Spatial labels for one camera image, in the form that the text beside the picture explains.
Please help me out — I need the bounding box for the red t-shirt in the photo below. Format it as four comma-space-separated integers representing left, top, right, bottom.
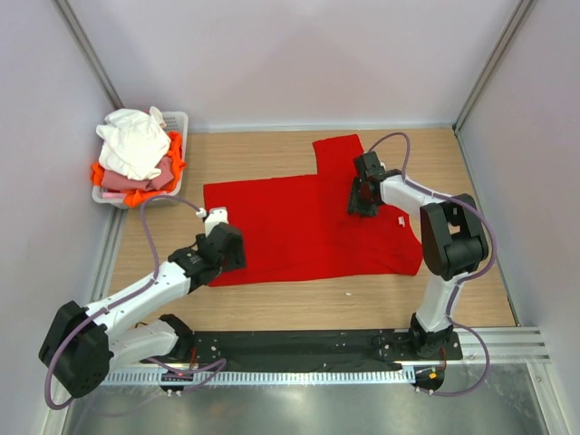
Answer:
203, 134, 422, 286

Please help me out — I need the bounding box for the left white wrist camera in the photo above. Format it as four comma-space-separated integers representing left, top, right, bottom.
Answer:
196, 208, 228, 236

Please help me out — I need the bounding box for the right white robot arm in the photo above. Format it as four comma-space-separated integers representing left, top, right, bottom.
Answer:
348, 151, 488, 359

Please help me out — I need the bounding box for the white t-shirt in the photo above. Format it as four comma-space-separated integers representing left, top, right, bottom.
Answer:
96, 106, 171, 181

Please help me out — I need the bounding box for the pink t-shirt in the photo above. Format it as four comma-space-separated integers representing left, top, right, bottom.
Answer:
101, 157, 179, 192

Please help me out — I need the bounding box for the white slotted cable duct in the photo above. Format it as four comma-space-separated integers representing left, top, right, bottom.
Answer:
101, 366, 415, 387

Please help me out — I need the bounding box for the white laundry basket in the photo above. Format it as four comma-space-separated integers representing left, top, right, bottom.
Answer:
92, 111, 189, 209

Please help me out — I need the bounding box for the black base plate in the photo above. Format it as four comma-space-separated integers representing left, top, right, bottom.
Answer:
158, 329, 463, 373

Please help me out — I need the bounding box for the orange t-shirt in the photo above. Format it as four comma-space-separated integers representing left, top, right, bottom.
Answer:
90, 131, 187, 208

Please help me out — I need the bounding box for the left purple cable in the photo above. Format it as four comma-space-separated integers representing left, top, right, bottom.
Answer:
43, 196, 227, 417

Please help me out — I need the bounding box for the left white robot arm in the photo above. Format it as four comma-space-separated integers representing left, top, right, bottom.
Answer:
39, 222, 246, 400

